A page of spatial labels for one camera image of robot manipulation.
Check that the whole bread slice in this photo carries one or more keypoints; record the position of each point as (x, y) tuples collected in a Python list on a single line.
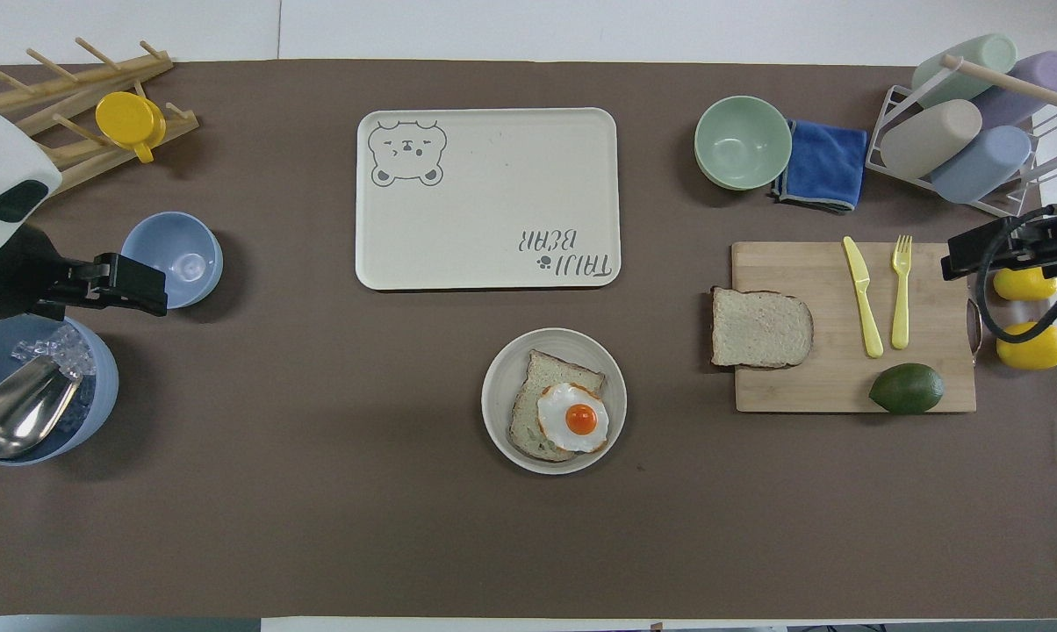
[(761, 327)]

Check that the green cup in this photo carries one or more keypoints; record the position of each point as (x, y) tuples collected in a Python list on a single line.
[(967, 66)]

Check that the cream tray with bear print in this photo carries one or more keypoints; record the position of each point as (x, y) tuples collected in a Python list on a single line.
[(493, 197)]

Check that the blue cloth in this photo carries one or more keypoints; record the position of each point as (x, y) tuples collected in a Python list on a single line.
[(823, 167)]

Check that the light blue bowl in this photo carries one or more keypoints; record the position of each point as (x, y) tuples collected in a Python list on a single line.
[(173, 259)]

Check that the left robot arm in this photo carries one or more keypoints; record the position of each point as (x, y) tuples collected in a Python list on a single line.
[(2, 162)]

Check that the yellow plastic fork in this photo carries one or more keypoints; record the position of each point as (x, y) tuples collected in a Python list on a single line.
[(901, 298)]

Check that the bread slice under egg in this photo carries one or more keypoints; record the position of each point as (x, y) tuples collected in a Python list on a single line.
[(533, 412)]

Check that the wooden dish rack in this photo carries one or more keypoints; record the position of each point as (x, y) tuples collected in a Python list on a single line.
[(72, 92)]

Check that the wooden cutting board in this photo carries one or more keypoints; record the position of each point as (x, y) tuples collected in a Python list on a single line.
[(836, 386)]

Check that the yellow plastic knife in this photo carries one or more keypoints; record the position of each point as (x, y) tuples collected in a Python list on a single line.
[(863, 298)]

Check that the yellow cup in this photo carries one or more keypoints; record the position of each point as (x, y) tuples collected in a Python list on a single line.
[(127, 118)]

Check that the blue cup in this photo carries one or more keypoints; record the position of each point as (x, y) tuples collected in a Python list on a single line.
[(981, 165)]

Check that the yellow lemon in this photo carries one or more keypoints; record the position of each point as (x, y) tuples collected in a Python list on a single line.
[(1038, 348), (1024, 285)]

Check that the green bowl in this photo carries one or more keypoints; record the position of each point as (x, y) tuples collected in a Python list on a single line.
[(742, 140)]

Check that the green avocado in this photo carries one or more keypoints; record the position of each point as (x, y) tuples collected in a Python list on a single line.
[(906, 388)]

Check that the fried egg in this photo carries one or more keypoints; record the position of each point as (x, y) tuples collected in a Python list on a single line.
[(572, 417)]

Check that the white round plate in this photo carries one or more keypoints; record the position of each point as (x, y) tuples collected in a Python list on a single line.
[(502, 404)]

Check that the wooden rod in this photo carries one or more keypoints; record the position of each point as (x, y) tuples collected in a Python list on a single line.
[(1016, 83)]

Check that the blue ice bucket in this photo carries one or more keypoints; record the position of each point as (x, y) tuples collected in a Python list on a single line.
[(98, 386)]

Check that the purple cup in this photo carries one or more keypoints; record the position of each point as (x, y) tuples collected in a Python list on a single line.
[(1029, 83)]

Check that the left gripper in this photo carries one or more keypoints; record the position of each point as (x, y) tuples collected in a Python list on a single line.
[(15, 276)]

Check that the clear ice cube pile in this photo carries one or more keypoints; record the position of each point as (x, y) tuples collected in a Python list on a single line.
[(59, 351)]

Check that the beige cup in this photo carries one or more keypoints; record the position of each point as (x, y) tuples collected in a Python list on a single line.
[(931, 139)]

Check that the metal scoop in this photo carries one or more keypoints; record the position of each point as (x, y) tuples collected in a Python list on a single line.
[(19, 412)]

